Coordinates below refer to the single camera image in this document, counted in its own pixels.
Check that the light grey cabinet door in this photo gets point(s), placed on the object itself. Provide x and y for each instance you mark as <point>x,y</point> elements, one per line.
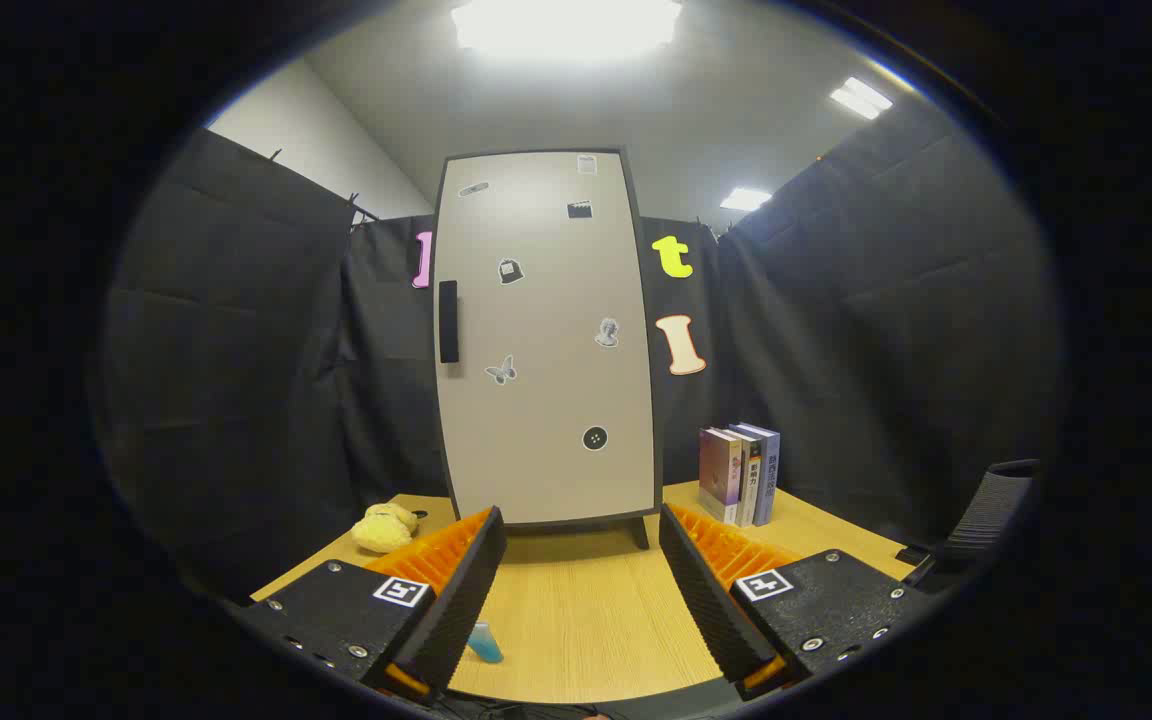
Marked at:
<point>546,400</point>

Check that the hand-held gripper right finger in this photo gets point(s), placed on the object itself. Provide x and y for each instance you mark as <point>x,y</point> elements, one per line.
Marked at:
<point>711,600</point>

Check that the white spine book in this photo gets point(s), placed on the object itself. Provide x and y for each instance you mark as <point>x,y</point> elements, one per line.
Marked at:
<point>750,485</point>

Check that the black chair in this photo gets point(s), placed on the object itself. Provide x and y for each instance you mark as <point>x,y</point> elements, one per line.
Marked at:
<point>986,510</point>

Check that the small ceiling light panel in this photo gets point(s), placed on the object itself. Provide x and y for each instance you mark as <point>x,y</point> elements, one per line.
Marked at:
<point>746,199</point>

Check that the black backdrop cloth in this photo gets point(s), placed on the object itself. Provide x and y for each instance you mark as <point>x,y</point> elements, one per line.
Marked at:
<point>236,350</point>

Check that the large ceiling light panel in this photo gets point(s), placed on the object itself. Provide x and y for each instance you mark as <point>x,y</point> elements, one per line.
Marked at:
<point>566,25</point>

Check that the dark grey cabinet body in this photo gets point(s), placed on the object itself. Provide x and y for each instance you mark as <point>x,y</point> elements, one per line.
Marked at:
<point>640,533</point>

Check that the blue and white tube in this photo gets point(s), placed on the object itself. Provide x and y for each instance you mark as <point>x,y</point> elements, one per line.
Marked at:
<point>486,645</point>

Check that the double strip ceiling light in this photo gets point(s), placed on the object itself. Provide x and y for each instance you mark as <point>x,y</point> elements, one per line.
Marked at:
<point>861,98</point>

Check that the yellow plush toy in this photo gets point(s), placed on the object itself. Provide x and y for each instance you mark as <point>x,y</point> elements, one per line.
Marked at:
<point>381,530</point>

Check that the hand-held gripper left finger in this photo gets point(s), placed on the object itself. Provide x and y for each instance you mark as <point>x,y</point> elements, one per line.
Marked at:
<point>456,600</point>

